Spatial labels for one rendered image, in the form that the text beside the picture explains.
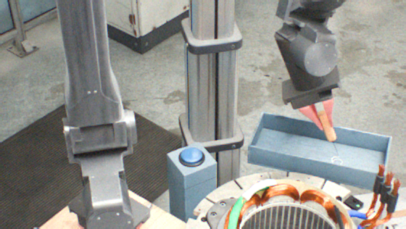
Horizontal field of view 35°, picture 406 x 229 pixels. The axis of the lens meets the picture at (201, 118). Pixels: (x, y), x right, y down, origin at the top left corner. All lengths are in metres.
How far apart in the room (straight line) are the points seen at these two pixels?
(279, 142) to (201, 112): 0.19
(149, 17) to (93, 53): 2.61
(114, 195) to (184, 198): 0.46
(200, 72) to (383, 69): 2.14
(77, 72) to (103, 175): 0.15
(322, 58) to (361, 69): 2.31
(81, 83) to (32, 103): 2.41
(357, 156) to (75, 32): 0.73
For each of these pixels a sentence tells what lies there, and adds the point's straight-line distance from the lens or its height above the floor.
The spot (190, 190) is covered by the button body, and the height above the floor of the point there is 0.99.
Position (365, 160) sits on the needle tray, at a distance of 1.25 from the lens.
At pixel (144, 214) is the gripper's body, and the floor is 1.19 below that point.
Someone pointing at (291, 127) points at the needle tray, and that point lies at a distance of 1.27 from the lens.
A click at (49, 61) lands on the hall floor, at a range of 3.39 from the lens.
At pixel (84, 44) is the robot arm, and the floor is 1.50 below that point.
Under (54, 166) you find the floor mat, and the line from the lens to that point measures 2.74.
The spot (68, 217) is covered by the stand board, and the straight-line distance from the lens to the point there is 1.08.
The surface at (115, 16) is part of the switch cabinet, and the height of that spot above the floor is 0.17.
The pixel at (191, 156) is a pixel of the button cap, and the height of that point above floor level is 1.04.
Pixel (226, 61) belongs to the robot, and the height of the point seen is 1.13.
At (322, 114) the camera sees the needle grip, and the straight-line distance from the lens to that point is 1.16.
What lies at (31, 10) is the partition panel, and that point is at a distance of 3.47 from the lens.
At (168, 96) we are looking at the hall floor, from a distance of 3.06.
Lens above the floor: 1.85
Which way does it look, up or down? 39 degrees down
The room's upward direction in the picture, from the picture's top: straight up
